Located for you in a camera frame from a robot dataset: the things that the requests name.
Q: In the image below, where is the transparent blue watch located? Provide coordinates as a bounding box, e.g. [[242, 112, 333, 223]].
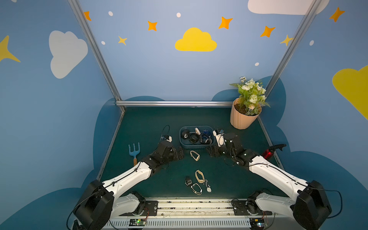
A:
[[201, 129, 211, 139]]

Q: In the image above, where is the silver bracelet watch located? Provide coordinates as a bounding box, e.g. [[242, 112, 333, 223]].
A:
[[191, 183, 203, 196]]

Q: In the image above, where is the red spray bottle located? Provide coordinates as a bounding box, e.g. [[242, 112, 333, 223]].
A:
[[262, 144, 287, 160]]

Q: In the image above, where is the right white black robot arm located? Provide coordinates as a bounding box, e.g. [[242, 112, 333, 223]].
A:
[[210, 131, 332, 230]]

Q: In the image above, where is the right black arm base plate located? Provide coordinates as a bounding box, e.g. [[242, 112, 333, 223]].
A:
[[231, 199, 273, 216]]

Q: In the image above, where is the beige band watch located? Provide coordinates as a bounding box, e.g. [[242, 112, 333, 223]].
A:
[[195, 170, 206, 184]]

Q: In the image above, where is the beige square watch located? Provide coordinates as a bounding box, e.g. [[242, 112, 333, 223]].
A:
[[190, 150, 200, 162]]

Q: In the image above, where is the aluminium frame left post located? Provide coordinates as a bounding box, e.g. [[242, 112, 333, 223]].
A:
[[68, 0, 122, 103]]

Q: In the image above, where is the left green circuit board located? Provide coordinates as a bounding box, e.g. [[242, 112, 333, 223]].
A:
[[129, 219, 147, 227]]

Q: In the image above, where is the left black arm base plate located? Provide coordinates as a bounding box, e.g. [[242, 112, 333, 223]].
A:
[[120, 200, 159, 217]]

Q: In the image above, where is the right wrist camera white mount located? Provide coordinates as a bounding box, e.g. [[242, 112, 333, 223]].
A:
[[213, 129, 225, 147]]

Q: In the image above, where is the artificial white flower plant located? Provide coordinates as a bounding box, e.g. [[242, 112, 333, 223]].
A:
[[230, 77, 270, 117]]

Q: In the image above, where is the white strap silver watch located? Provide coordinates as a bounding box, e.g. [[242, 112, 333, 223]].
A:
[[195, 127, 201, 136]]

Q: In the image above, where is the right green circuit board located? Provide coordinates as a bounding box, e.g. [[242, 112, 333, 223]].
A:
[[249, 218, 265, 230]]

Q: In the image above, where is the green circuit board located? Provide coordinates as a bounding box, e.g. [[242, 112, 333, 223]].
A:
[[129, 219, 147, 227], [249, 218, 265, 230]]

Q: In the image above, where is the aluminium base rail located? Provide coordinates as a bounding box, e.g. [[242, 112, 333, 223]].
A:
[[101, 198, 303, 230]]

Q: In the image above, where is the blue garden fork wooden handle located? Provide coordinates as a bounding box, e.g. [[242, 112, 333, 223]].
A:
[[128, 142, 140, 166]]

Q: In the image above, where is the black wide band watch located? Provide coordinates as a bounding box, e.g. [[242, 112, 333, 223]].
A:
[[188, 133, 200, 144]]

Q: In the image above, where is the aluminium frame right post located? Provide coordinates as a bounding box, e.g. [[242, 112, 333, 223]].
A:
[[264, 0, 323, 98]]

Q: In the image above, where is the aluminium frame post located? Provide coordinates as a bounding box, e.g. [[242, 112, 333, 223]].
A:
[[68, 0, 122, 103], [264, 0, 323, 98]]

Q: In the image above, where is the black band smartwatch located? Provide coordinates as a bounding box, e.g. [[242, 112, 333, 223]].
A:
[[181, 129, 191, 140]]

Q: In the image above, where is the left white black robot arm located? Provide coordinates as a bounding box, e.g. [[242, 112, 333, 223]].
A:
[[71, 140, 185, 230]]

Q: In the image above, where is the peach ribbed flower pot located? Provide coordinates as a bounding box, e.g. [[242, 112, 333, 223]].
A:
[[230, 98, 260, 130]]

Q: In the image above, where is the small black watch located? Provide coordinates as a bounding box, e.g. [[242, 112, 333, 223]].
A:
[[185, 176, 193, 186]]

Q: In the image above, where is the blue plastic storage box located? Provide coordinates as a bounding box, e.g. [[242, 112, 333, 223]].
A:
[[179, 126, 216, 149]]

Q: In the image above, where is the aluminium frame back bar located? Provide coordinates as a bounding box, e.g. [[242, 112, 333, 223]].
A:
[[116, 100, 233, 107]]

